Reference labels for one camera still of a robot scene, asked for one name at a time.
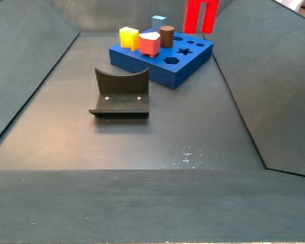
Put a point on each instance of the red pentagon block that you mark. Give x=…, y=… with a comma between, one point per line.
x=149, y=43

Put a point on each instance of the brown cylinder block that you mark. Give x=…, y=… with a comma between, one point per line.
x=167, y=32

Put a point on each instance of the black curved holder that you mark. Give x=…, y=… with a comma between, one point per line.
x=123, y=95

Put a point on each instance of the red two-legged block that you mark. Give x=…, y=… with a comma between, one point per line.
x=200, y=16

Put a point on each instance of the yellow block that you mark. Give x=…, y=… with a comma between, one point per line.
x=129, y=38

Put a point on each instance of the light blue rectangular block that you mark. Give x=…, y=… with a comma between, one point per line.
x=157, y=22

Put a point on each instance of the blue shape sorter board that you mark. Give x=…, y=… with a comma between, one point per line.
x=173, y=64

